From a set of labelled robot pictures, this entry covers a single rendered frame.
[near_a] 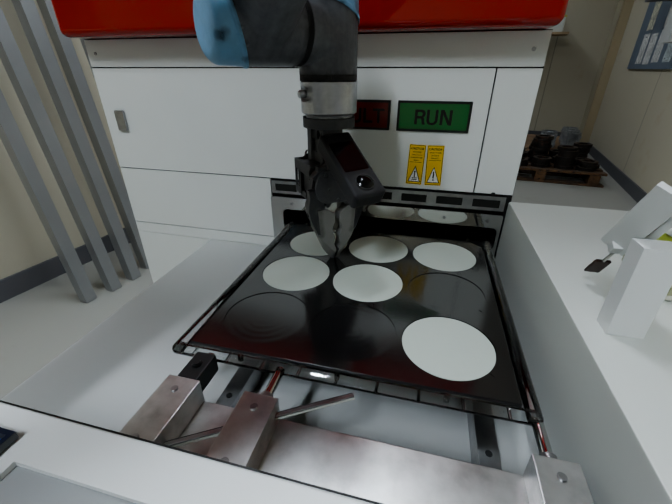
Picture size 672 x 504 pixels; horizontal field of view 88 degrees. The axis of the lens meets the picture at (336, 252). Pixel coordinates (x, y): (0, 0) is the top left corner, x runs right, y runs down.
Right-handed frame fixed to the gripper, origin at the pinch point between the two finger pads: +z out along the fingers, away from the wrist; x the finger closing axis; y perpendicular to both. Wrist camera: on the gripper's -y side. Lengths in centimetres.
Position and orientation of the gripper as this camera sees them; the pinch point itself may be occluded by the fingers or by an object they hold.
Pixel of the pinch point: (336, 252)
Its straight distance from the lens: 55.7
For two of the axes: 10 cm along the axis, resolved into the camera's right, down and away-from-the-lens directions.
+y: -4.5, -4.1, 7.9
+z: 0.0, 8.9, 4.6
